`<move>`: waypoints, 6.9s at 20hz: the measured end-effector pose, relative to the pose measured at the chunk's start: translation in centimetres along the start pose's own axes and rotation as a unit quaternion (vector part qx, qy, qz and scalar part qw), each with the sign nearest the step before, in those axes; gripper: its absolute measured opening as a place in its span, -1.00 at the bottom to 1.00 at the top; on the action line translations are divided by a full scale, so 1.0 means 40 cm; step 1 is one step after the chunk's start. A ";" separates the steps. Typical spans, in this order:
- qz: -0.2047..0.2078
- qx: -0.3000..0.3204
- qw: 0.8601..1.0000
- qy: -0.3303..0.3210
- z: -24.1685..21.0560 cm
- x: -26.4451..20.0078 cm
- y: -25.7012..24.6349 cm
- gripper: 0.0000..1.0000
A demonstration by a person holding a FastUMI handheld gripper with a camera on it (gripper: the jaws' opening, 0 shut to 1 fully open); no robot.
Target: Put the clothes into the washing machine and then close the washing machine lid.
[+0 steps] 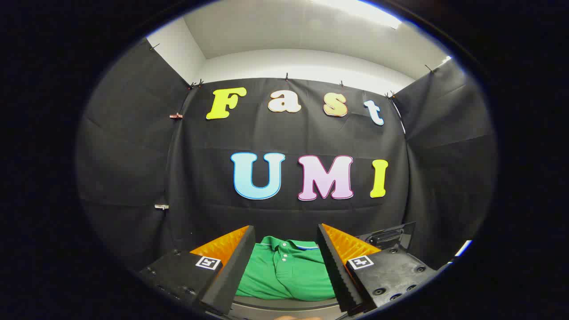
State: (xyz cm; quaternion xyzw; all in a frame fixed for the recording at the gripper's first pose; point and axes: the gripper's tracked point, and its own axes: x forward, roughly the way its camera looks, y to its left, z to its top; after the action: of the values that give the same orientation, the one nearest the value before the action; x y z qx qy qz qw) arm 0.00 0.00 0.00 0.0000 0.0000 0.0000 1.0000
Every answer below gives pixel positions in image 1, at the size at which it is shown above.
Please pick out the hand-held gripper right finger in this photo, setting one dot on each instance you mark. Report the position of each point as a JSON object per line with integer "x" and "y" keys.
{"x": 335, "y": 266}

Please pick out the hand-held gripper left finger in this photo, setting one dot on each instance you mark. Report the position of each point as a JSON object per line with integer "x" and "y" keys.
{"x": 238, "y": 266}

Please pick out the green polo shirt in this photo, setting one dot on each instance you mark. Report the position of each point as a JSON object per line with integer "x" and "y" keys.
{"x": 284, "y": 275}

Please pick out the black backdrop cloth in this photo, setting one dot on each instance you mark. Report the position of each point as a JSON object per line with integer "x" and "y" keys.
{"x": 289, "y": 133}

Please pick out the orange clip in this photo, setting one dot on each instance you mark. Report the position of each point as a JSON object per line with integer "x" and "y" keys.
{"x": 175, "y": 116}

